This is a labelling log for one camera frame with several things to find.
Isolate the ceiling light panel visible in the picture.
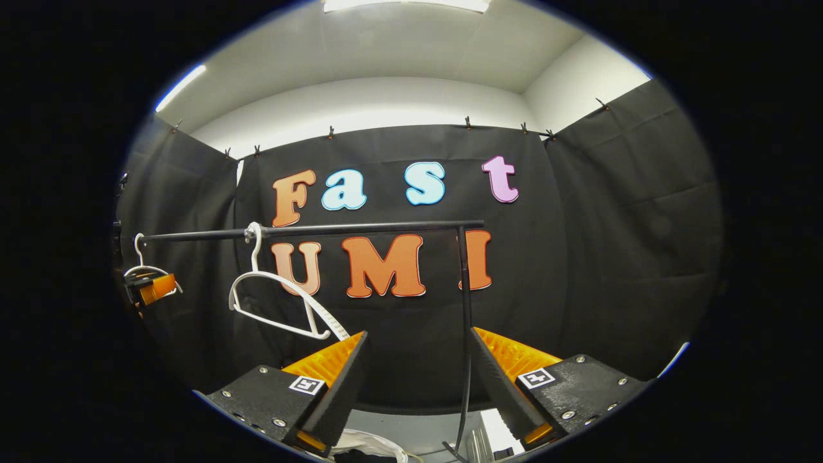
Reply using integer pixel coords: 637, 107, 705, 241
321, 0, 493, 14

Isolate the white fabric laundry hamper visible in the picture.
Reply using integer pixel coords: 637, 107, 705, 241
328, 428, 412, 463

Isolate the black metal clothes rack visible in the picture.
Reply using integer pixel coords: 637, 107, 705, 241
137, 220, 486, 463

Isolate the white plastic hanger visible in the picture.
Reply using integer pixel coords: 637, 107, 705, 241
228, 222, 351, 341
123, 233, 184, 296

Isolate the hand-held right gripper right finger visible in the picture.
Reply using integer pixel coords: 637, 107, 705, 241
469, 327, 647, 451

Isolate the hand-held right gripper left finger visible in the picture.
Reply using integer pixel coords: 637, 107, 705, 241
204, 331, 370, 457

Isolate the black backdrop cloth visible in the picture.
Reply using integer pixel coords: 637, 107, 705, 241
116, 80, 724, 412

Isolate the white metal cabinet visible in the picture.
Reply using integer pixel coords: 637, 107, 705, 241
463, 408, 521, 460

